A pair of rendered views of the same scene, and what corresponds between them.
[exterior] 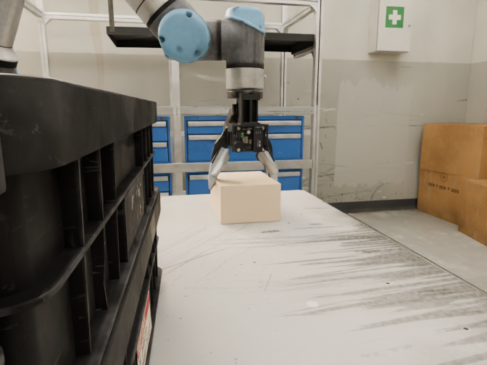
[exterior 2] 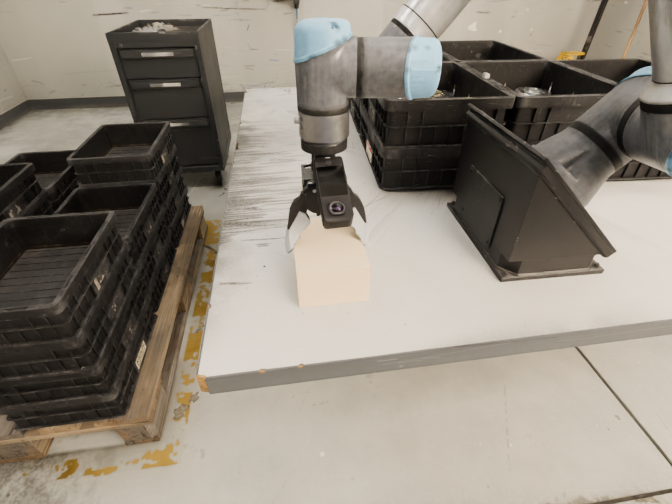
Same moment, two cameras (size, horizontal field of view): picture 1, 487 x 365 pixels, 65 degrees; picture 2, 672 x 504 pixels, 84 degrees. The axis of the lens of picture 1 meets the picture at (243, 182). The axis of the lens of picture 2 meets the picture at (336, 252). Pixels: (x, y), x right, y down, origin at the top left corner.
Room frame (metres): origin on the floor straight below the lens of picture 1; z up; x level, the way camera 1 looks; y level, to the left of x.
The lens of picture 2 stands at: (1.33, 0.05, 1.16)
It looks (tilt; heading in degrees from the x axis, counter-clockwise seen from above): 37 degrees down; 183
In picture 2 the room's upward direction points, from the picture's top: straight up
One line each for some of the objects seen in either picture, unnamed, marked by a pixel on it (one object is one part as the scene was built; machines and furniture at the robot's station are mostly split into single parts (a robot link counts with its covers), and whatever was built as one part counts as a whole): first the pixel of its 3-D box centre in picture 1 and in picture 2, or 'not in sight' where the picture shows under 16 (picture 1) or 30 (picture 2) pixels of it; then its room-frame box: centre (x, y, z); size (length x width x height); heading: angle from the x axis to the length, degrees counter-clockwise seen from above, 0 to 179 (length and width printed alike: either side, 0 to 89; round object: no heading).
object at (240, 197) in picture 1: (243, 195); (327, 258); (0.80, 0.00, 0.74); 0.16 x 0.12 x 0.07; 12
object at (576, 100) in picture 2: not in sight; (535, 80); (0.22, 0.52, 0.92); 0.40 x 0.30 x 0.02; 8
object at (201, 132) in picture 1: (246, 163); not in sight; (2.25, -0.02, 0.60); 0.72 x 0.03 x 0.56; 102
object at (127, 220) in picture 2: not in sight; (116, 249); (0.26, -0.85, 0.31); 0.40 x 0.30 x 0.34; 12
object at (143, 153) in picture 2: not in sight; (140, 187); (-0.14, -0.93, 0.37); 0.40 x 0.30 x 0.45; 12
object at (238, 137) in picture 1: (246, 122); (324, 172); (0.77, 0.00, 0.89); 0.09 x 0.08 x 0.12; 12
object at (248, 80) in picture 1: (246, 81); (321, 124); (0.78, -0.01, 0.97); 0.08 x 0.08 x 0.05
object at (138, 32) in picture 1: (214, 42); not in sight; (2.44, 0.18, 1.32); 1.20 x 0.45 x 0.06; 102
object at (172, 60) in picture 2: not in sight; (183, 106); (-1.07, -1.07, 0.45); 0.60 x 0.45 x 0.90; 12
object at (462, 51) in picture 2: not in sight; (474, 68); (-0.18, 0.46, 0.87); 0.40 x 0.30 x 0.11; 8
